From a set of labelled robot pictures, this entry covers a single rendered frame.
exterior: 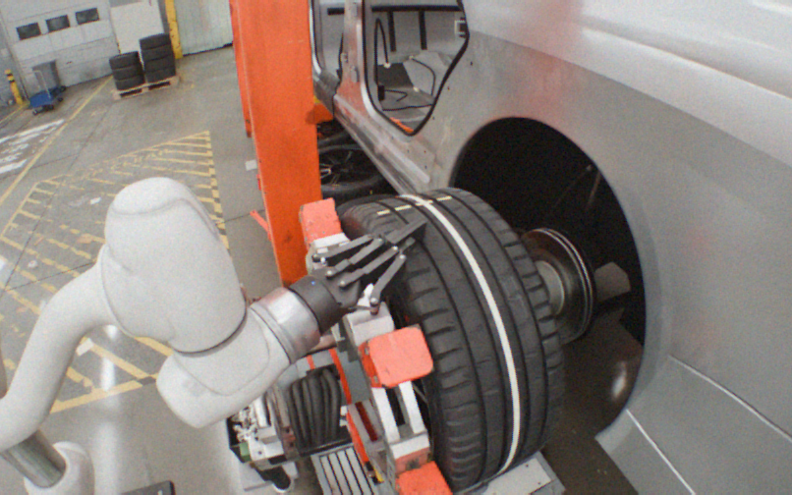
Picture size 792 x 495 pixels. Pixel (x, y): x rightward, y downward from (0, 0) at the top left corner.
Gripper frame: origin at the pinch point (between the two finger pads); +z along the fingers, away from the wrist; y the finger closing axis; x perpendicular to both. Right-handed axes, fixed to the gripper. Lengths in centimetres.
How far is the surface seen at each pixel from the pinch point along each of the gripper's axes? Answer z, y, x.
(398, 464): -20.9, 18.3, -23.6
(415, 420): -15.2, 16.3, -17.7
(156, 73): 181, -817, -158
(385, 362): -16.6, 11.3, -3.4
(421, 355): -12.5, 13.7, -3.7
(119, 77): 109, -852, -147
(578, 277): 38.6, 22.3, -22.7
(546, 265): 42, 13, -28
